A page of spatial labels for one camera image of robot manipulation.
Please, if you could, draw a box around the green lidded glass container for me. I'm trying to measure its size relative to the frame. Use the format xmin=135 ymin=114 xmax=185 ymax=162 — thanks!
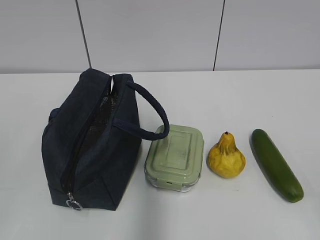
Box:
xmin=144 ymin=124 xmax=204 ymax=192

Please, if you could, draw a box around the navy blue lunch bag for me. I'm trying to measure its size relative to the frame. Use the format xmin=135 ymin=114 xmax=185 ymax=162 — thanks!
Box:
xmin=41 ymin=68 xmax=170 ymax=211

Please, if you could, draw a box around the yellow pear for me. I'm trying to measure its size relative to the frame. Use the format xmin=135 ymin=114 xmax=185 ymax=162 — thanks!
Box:
xmin=207 ymin=131 xmax=246 ymax=179

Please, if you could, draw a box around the green cucumber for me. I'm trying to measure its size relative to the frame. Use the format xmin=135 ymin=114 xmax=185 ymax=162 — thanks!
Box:
xmin=250 ymin=128 xmax=304 ymax=203

